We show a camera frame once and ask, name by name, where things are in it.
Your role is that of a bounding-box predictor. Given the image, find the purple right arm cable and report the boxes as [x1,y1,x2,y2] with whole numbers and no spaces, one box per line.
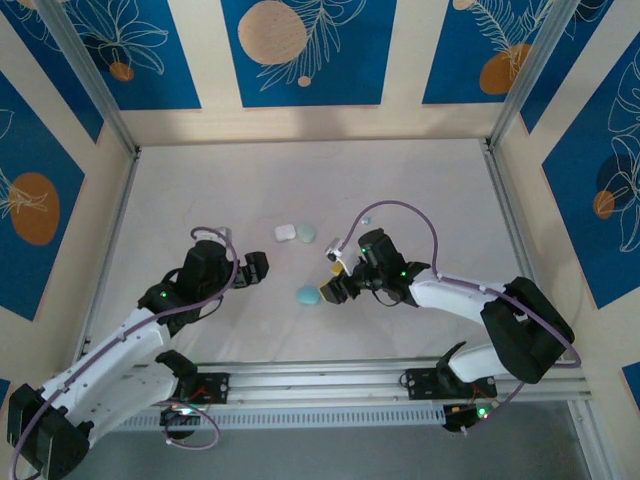
[342,199,584,436]

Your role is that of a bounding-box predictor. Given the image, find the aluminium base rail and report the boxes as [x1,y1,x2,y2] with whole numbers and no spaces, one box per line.
[192,355,589,405]

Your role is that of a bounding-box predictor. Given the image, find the aluminium frame rail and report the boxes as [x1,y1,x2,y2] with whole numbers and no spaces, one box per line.
[479,139,609,480]
[29,144,144,480]

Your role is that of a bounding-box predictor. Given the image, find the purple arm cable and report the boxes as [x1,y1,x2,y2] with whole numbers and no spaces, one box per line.
[7,227,239,480]
[342,199,584,436]

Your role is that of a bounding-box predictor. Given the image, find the aluminium frame post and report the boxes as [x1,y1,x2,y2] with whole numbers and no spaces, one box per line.
[35,0,142,157]
[485,0,615,154]

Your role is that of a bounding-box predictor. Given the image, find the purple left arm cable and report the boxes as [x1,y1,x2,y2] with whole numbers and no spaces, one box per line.
[7,227,239,480]

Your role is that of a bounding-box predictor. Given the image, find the light blue charging case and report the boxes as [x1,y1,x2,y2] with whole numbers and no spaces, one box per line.
[294,284,322,307]

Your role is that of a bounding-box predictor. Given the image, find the grey slotted cable duct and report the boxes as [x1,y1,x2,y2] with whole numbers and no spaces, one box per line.
[92,403,449,431]

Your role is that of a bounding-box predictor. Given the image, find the black controller board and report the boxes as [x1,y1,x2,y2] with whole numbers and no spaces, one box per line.
[159,404,201,441]
[442,402,496,435]

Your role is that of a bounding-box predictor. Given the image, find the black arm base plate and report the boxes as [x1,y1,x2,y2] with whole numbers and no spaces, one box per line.
[177,372,231,405]
[399,367,499,401]

